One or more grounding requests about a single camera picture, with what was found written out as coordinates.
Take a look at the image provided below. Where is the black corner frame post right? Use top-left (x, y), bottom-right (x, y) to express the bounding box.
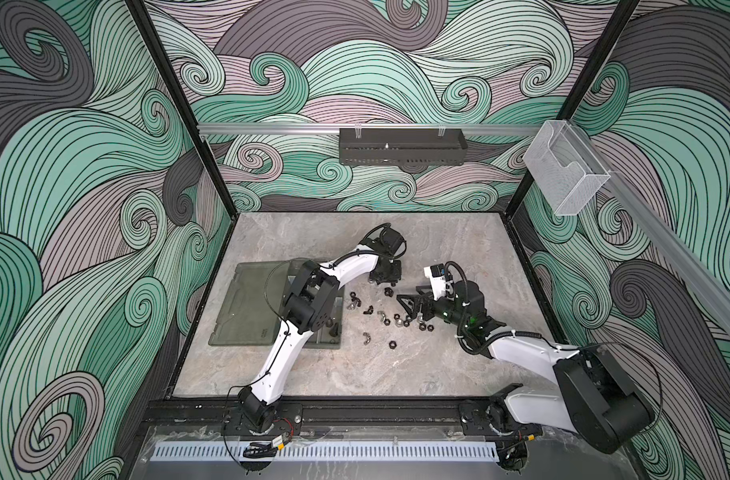
top-left (503, 0), bottom-right (640, 224)

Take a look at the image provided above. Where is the green plastic organizer box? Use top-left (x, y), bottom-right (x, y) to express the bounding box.
top-left (208, 259), bottom-right (349, 350)

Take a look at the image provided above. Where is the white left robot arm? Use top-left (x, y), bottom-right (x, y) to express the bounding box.
top-left (237, 223), bottom-right (407, 432)

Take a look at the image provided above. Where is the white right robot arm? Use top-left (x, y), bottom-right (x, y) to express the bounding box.
top-left (396, 282), bottom-right (657, 453)

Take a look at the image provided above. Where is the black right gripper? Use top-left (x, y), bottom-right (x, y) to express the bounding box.
top-left (397, 284), bottom-right (472, 332)

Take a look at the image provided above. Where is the clear plastic wall bin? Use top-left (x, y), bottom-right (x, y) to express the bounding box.
top-left (523, 120), bottom-right (611, 217)

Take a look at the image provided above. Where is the black corner frame post left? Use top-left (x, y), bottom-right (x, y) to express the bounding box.
top-left (126, 0), bottom-right (239, 223)

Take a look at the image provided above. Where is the aluminium wall rail back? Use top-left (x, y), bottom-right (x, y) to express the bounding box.
top-left (198, 122), bottom-right (543, 138)

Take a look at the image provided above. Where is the aluminium wall rail right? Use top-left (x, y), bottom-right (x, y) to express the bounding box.
top-left (569, 123), bottom-right (730, 336)

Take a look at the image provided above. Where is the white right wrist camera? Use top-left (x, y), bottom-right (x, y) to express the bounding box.
top-left (424, 264), bottom-right (454, 301)

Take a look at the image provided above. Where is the aluminium wall rail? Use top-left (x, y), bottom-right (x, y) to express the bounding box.
top-left (569, 123), bottom-right (730, 336)
top-left (198, 122), bottom-right (543, 138)

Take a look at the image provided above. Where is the black corner frame post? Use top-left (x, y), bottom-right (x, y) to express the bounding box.
top-left (126, 0), bottom-right (239, 223)
top-left (503, 0), bottom-right (640, 224)

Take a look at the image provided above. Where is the white slotted cable duct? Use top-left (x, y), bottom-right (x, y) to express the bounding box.
top-left (150, 441), bottom-right (499, 463)

